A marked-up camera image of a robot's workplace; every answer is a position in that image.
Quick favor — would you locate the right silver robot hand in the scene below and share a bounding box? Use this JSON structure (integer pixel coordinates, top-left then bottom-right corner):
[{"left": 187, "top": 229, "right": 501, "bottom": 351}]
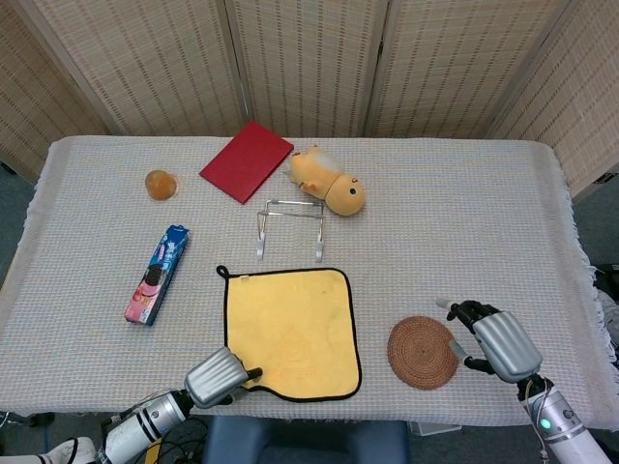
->
[{"left": 434, "top": 298, "right": 544, "bottom": 386}]

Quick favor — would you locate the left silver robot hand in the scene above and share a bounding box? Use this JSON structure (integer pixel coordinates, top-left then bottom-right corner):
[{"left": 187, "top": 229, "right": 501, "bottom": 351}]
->
[{"left": 183, "top": 345, "right": 264, "bottom": 410}]

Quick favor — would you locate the yellow cloth with black trim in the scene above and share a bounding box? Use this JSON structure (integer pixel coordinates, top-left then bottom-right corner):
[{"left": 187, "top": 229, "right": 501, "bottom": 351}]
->
[{"left": 216, "top": 264, "right": 364, "bottom": 402}]

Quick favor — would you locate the brown woven round coaster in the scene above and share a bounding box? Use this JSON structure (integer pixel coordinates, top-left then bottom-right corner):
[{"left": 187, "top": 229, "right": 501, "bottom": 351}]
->
[{"left": 387, "top": 315, "right": 461, "bottom": 390}]

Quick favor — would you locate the blue chair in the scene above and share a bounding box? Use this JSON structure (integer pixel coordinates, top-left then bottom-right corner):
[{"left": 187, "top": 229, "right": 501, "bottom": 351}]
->
[{"left": 201, "top": 416, "right": 411, "bottom": 464}]

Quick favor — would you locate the clear plastic box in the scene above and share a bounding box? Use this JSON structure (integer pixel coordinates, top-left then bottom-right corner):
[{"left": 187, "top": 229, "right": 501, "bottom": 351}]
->
[{"left": 409, "top": 420, "right": 463, "bottom": 436}]

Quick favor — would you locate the blue Oreo cookie box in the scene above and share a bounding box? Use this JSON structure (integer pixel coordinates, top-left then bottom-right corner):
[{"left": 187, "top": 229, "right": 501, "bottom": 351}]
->
[{"left": 123, "top": 223, "right": 191, "bottom": 327}]

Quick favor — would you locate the black object beside table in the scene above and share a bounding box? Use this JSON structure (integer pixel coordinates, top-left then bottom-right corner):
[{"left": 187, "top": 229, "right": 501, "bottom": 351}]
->
[{"left": 590, "top": 263, "right": 619, "bottom": 291}]

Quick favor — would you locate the white woven tablecloth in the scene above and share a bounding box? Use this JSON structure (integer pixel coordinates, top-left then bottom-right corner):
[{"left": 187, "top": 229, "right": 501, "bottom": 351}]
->
[{"left": 0, "top": 134, "right": 613, "bottom": 429}]

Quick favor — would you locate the red notebook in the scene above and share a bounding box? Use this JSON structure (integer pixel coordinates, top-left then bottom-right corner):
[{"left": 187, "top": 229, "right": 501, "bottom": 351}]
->
[{"left": 199, "top": 120, "right": 295, "bottom": 206}]

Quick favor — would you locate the yellow plush toy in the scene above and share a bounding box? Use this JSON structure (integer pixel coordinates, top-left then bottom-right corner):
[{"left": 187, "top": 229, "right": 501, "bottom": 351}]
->
[{"left": 288, "top": 144, "right": 367, "bottom": 218}]

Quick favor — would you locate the bamboo folding screen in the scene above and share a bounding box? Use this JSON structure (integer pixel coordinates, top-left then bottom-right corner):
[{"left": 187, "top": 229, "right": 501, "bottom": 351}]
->
[{"left": 0, "top": 0, "right": 619, "bottom": 199}]

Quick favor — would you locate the metal wire stand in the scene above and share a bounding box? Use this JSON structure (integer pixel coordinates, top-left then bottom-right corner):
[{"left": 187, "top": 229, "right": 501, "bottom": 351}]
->
[{"left": 254, "top": 197, "right": 328, "bottom": 264}]

